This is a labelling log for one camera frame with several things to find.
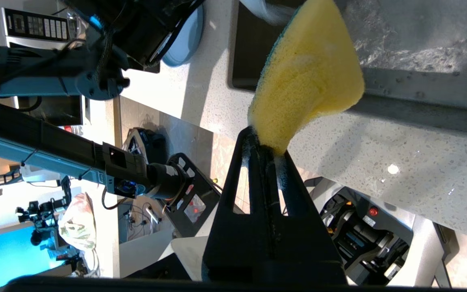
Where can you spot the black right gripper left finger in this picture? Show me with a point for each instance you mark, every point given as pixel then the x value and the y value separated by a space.
pixel 233 243

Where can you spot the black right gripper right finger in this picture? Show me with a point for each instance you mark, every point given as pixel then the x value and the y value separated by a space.
pixel 302 243

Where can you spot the yellow sponge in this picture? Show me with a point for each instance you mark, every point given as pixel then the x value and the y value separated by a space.
pixel 310 77

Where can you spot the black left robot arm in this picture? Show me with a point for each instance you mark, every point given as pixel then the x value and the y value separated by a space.
pixel 47 138

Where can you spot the grey black robot base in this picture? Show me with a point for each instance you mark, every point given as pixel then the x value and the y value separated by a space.
pixel 359 235

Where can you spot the stainless steel sink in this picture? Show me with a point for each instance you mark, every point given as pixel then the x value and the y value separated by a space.
pixel 420 48

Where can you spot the black floor device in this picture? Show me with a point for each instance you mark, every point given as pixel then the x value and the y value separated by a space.
pixel 146 144

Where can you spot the white plastic bag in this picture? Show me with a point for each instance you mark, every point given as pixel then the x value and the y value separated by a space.
pixel 77 223

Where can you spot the blue-grey plate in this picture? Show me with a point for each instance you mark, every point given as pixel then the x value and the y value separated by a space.
pixel 185 40

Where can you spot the running water stream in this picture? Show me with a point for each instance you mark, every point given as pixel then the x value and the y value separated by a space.
pixel 266 10

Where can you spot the silver microwave oven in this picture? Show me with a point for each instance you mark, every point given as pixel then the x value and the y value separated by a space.
pixel 35 26

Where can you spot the black camera tripod rig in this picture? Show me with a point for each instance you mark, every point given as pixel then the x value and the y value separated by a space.
pixel 43 211

